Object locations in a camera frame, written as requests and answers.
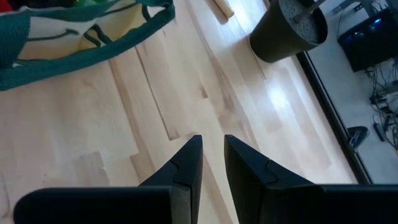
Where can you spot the green plant in black pot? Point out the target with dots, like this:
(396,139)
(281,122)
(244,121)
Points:
(280,34)

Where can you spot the black computer blue lights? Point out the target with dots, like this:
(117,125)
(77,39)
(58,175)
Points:
(370,43)

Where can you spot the beige canvas bag green trim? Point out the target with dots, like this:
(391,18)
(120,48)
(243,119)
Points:
(62,65)

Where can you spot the black rounded device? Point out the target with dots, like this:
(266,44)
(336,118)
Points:
(357,135)

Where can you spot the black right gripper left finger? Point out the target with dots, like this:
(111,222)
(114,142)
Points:
(155,205)

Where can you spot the black metal table frame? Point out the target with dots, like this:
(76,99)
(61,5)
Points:
(335,121)

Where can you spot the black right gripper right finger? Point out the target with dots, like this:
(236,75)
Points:
(280,202)

